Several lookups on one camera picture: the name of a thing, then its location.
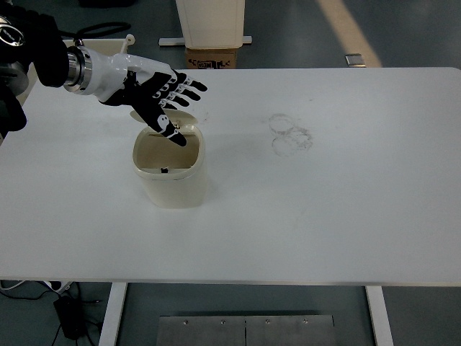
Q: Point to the white power strip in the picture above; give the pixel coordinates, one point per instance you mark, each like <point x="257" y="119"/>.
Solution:
<point x="59" y="285"/>

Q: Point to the large open cream bin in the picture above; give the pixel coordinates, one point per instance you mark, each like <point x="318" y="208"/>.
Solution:
<point x="108" y="47"/>

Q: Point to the black equipment base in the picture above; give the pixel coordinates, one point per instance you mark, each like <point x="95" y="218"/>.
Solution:
<point x="106" y="3"/>

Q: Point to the white table foot bar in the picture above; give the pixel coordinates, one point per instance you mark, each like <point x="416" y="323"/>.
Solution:
<point x="169" y="41"/>

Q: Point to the white table leg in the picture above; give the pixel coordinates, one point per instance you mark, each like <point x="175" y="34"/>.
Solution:
<point x="113" y="313"/>
<point x="380" y="317"/>

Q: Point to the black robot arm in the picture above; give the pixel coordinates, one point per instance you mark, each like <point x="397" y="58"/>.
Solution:
<point x="43" y="54"/>

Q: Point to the small cream trash bin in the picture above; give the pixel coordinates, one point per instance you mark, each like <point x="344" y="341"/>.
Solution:
<point x="173" y="187"/>

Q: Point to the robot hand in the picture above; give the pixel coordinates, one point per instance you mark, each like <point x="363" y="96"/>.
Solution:
<point x="144" y="90"/>

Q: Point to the grey metal plate with screws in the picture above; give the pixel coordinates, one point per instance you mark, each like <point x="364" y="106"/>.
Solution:
<point x="245" y="331"/>

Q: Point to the brown cardboard box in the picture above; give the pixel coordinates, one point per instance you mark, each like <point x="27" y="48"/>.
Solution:
<point x="210" y="57"/>

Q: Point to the metal floor socket plate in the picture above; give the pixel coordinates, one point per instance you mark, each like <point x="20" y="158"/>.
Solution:
<point x="355" y="60"/>

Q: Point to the black power adapter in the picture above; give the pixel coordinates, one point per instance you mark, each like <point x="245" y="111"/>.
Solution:
<point x="68" y="315"/>

